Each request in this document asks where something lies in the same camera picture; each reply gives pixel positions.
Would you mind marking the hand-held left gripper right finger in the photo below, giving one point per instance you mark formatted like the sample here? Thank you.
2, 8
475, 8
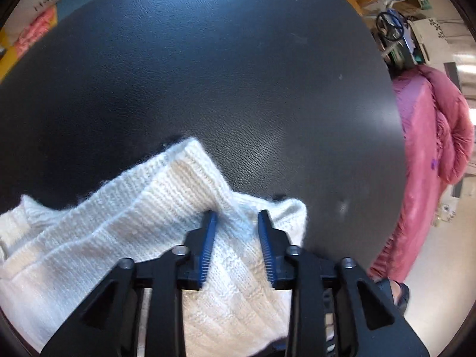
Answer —
265, 249

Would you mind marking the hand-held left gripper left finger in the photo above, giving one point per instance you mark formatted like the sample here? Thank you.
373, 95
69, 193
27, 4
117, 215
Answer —
208, 249

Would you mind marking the white knit sweater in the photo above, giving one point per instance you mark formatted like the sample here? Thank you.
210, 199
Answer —
111, 212

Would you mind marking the person's black sandal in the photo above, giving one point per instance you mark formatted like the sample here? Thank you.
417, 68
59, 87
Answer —
394, 292

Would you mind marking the pink bed blanket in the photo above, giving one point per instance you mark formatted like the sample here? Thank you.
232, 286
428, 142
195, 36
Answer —
427, 137

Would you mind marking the white leaf print box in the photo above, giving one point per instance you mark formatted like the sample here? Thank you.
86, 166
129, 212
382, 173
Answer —
431, 33

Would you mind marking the pink crumpled cloth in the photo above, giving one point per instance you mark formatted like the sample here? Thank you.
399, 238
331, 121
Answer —
35, 31

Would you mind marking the grey yellow blue sofa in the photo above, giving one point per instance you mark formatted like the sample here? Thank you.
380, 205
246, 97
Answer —
74, 5

